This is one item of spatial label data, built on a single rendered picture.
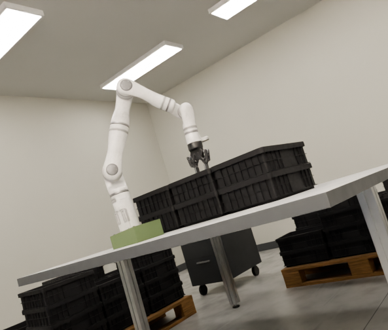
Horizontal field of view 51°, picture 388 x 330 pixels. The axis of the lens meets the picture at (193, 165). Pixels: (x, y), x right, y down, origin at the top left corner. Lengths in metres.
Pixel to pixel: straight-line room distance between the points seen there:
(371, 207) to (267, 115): 4.08
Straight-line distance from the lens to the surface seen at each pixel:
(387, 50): 5.16
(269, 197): 1.71
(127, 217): 1.87
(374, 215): 1.63
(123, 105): 2.05
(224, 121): 5.93
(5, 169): 5.04
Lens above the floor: 0.74
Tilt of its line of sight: 7 degrees up
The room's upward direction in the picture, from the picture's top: 17 degrees counter-clockwise
